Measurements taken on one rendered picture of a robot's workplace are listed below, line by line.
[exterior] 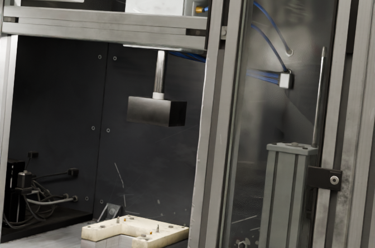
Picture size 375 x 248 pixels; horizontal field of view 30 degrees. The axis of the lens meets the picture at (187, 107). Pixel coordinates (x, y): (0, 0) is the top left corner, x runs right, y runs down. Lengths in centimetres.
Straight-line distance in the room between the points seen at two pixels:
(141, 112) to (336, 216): 45
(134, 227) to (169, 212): 25
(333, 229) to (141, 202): 68
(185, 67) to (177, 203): 29
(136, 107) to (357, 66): 47
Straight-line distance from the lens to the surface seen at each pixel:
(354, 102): 90
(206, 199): 98
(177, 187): 148
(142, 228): 125
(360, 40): 90
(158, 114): 121
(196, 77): 145
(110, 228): 124
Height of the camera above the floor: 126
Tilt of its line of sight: 3 degrees down
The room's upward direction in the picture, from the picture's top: 6 degrees clockwise
